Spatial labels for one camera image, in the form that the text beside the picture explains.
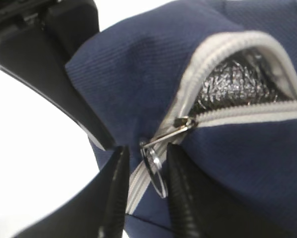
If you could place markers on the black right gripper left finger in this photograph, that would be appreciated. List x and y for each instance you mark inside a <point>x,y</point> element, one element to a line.
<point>97,211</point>

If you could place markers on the navy blue lunch bag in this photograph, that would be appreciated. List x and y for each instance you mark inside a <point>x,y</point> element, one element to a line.
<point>229,65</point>

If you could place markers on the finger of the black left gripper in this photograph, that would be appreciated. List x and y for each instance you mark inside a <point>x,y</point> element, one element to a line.
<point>37,39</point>

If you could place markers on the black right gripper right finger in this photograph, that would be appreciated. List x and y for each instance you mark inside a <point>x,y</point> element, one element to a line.
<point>222,193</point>

